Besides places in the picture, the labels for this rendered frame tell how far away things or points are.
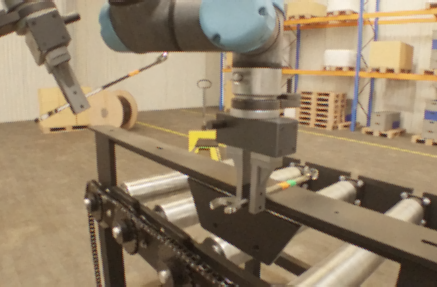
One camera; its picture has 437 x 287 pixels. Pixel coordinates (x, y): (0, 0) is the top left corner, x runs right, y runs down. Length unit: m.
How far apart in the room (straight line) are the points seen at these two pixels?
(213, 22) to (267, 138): 0.18
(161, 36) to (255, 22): 0.12
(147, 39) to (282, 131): 0.21
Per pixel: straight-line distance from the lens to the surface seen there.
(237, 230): 0.71
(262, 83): 0.45
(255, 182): 0.49
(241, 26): 0.33
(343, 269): 0.86
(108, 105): 7.29
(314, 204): 0.52
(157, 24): 0.39
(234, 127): 0.49
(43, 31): 0.50
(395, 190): 1.50
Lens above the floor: 1.36
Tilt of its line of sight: 12 degrees down
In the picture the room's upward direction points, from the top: 1 degrees clockwise
